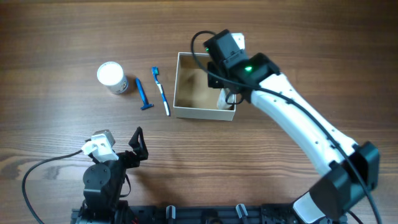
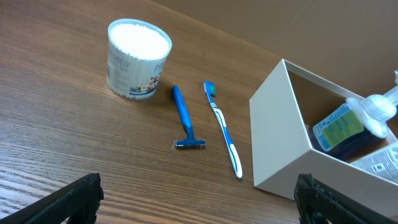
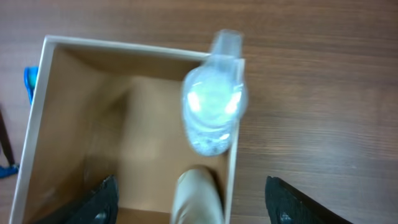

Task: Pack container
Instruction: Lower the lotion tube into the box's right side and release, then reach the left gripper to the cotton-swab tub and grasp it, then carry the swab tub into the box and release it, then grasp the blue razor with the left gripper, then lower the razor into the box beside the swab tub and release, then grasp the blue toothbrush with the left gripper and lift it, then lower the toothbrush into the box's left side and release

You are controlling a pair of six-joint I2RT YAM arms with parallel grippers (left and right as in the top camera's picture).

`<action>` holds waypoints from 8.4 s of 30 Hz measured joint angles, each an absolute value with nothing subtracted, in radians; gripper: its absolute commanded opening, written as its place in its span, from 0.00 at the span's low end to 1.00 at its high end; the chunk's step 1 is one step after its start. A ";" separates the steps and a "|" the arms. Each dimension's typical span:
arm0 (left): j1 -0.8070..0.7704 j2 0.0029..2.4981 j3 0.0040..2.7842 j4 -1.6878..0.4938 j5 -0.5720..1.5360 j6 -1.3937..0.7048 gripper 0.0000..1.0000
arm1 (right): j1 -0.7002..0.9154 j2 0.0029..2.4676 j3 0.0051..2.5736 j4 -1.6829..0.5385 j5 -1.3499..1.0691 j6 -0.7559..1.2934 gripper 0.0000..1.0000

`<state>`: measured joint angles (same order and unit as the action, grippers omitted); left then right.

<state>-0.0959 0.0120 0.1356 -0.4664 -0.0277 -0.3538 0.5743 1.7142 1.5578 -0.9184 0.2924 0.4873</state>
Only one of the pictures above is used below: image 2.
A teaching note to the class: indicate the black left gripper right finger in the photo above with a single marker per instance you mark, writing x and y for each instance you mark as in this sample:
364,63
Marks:
318,203

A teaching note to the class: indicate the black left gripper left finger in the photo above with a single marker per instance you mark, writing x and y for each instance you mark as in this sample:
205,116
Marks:
76,203

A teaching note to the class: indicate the clear spray bottle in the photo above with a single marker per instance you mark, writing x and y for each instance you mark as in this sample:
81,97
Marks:
354,125

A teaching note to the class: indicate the white floral tube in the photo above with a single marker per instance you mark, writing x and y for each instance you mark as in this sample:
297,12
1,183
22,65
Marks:
382,163

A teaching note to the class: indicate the blue disposable razor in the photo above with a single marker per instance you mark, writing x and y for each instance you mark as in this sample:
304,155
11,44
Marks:
190,142

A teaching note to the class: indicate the blue white toothbrush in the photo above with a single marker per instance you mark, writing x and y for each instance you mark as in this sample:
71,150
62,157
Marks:
210,92

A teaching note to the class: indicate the cotton swab tub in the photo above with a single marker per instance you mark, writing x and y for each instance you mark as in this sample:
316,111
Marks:
137,55

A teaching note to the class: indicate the beige cardboard box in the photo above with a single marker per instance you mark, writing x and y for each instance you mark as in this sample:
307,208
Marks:
289,101

